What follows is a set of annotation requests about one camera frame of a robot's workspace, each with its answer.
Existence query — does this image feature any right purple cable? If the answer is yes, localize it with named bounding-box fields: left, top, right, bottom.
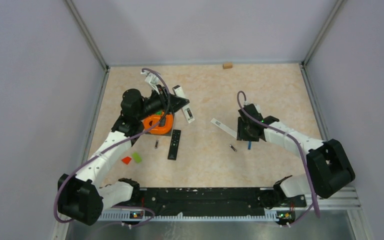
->
left=236, top=90, right=321, bottom=220

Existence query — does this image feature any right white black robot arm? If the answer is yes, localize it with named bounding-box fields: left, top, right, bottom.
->
left=236, top=104, right=356, bottom=206

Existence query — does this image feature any green toy block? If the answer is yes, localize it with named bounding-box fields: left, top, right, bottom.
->
left=131, top=152, right=142, bottom=164

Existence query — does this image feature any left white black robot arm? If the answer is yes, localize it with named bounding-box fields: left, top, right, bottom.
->
left=53, top=84, right=190, bottom=226

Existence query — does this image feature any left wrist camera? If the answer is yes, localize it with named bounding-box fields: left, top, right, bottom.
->
left=141, top=70, right=160, bottom=92

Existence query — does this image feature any white remote battery cover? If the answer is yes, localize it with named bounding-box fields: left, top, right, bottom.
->
left=210, top=118, right=237, bottom=139

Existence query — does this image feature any orange tape dispenser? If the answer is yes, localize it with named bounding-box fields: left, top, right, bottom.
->
left=142, top=111, right=174, bottom=136

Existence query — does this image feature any red toy block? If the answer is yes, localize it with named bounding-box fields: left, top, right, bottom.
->
left=121, top=156, right=132, bottom=165

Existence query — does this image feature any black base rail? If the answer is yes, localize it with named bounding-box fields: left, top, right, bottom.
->
left=109, top=187, right=307, bottom=218

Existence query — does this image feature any small wooden block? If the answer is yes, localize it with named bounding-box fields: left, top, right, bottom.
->
left=222, top=62, right=233, bottom=70

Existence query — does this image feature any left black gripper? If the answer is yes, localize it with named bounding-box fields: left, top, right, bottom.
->
left=136, top=84, right=189, bottom=121

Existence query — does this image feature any black remote control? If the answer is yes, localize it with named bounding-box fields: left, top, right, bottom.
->
left=167, top=129, right=182, bottom=161

